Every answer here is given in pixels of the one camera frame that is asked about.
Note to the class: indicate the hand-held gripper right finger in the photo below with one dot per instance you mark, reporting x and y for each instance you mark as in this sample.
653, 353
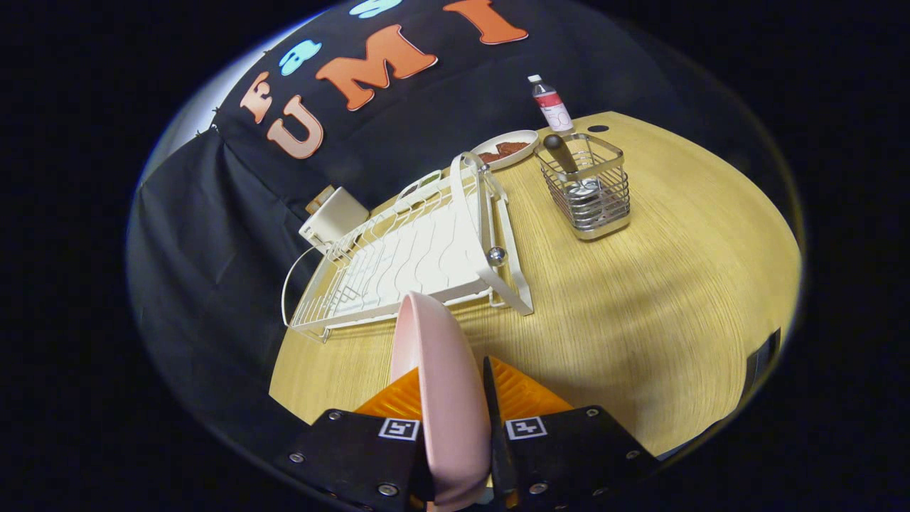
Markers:
569, 455

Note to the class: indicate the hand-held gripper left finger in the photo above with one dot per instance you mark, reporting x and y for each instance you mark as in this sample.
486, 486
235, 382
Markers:
355, 455

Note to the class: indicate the pink plate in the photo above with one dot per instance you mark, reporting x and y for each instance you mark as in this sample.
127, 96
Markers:
441, 398

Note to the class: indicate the white divided seasoning dish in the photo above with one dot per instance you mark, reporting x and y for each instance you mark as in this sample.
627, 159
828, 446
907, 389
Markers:
426, 178

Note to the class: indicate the beige plate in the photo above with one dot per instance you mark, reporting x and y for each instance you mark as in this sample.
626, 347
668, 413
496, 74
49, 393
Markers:
522, 136

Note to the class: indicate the white toaster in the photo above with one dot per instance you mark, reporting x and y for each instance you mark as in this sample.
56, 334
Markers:
338, 217

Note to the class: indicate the black backdrop cloth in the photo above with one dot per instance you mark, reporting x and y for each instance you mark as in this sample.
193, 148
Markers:
213, 249

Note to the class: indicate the toast slice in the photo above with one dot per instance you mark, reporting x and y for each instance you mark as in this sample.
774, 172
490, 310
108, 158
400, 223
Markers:
320, 199

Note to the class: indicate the red meat piece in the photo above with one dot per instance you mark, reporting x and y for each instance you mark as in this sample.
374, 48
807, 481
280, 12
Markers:
512, 148
489, 157

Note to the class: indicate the clear bottle with red label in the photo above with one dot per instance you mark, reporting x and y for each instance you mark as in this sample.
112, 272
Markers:
553, 110

